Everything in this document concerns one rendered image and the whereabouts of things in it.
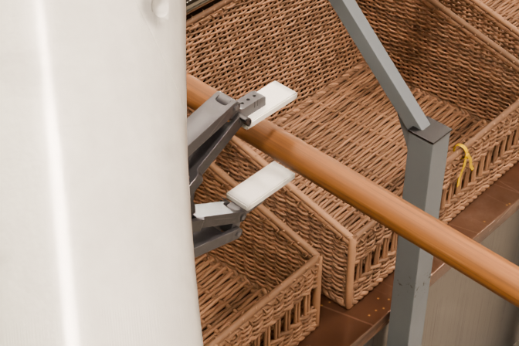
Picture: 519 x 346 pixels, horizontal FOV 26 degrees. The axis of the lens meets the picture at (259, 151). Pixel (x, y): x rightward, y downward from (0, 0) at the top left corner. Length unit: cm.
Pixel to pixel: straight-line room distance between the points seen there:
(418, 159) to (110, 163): 110
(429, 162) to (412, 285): 24
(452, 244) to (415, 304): 73
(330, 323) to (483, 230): 34
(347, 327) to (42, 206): 132
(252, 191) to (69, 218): 68
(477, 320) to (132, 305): 173
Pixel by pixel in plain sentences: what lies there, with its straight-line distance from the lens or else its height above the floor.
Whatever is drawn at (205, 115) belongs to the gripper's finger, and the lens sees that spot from 101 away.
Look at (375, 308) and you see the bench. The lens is 178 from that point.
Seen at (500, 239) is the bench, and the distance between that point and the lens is 204.
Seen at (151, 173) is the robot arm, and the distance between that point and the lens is 46.
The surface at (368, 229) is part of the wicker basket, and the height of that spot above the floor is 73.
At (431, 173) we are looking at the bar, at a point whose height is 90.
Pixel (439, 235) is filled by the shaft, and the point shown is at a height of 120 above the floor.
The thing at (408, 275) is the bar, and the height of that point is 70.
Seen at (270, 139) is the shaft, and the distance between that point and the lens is 108.
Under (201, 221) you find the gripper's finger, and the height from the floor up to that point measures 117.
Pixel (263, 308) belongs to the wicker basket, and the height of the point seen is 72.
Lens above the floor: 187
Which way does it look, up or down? 39 degrees down
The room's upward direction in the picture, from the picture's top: straight up
